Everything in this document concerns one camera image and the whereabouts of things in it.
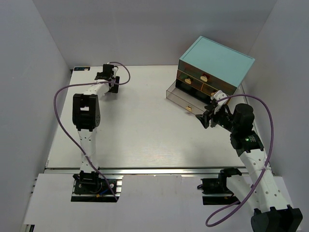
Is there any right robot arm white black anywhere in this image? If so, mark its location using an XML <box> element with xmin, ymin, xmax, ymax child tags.
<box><xmin>196</xmin><ymin>103</ymin><xmax>303</xmax><ymax>232</ymax></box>

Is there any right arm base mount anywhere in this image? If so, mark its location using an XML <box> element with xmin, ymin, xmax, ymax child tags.
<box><xmin>197</xmin><ymin>168</ymin><xmax>242</xmax><ymax>205</ymax></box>

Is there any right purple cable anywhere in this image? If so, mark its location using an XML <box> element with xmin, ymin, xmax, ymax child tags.
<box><xmin>205</xmin><ymin>94</ymin><xmax>275</xmax><ymax>228</ymax></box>

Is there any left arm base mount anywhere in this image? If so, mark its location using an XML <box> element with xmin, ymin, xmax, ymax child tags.
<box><xmin>70</xmin><ymin>171</ymin><xmax>121</xmax><ymax>203</ymax></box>

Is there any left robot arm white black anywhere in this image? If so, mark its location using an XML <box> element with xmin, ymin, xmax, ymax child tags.
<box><xmin>72</xmin><ymin>63</ymin><xmax>120</xmax><ymax>174</ymax></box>

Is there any teal drawer cabinet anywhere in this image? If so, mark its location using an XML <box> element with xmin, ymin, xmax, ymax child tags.
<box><xmin>176</xmin><ymin>36</ymin><xmax>255</xmax><ymax>101</ymax></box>

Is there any transparent drawer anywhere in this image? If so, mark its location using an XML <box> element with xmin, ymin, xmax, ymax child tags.
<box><xmin>176</xmin><ymin>70</ymin><xmax>203</xmax><ymax>92</ymax></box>
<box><xmin>200</xmin><ymin>82</ymin><xmax>234</xmax><ymax>102</ymax></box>
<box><xmin>166</xmin><ymin>81</ymin><xmax>206</xmax><ymax>115</ymax></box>
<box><xmin>178</xmin><ymin>60</ymin><xmax>237</xmax><ymax>93</ymax></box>

